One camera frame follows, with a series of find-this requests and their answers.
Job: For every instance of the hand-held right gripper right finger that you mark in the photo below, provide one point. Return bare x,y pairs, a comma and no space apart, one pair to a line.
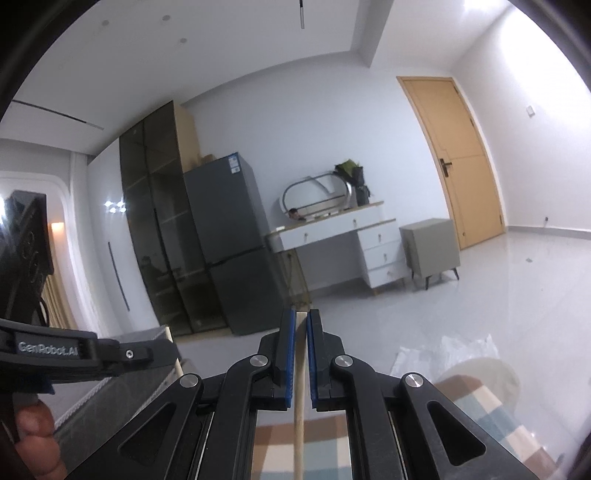
312,369

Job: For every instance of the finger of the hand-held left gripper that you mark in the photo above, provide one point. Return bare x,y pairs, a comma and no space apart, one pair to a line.
138,354

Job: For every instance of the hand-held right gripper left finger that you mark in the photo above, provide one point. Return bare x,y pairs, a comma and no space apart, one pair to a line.
289,369

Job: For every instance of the pale wooden chopstick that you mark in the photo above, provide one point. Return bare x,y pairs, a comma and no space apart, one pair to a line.
178,374
300,415

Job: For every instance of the person's left hand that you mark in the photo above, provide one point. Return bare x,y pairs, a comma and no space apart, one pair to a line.
37,443

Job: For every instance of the beige curtain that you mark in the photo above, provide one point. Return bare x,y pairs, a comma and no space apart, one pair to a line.
57,304

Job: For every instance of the white wardrobe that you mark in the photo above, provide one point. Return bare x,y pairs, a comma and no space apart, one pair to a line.
101,277

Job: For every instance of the dark grey quilted mattress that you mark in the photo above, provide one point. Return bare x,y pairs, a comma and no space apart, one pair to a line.
87,424

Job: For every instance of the clear plastic sheet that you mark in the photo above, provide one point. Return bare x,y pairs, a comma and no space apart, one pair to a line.
443,350

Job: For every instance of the dark glass cabinet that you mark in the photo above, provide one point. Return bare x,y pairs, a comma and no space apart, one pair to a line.
157,207

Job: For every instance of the white dressing table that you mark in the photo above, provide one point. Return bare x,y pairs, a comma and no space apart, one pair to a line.
323,228

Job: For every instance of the dark grey refrigerator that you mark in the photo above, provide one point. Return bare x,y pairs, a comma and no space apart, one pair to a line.
231,230

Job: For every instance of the grey nightstand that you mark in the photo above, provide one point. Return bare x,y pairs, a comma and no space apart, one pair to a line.
429,244

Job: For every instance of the oval vanity mirror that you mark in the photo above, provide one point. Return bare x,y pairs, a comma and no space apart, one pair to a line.
314,194

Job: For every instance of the checkered tablecloth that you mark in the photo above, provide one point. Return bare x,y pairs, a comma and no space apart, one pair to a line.
498,415

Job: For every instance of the light wooden door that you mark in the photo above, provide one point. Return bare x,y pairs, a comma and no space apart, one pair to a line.
461,161

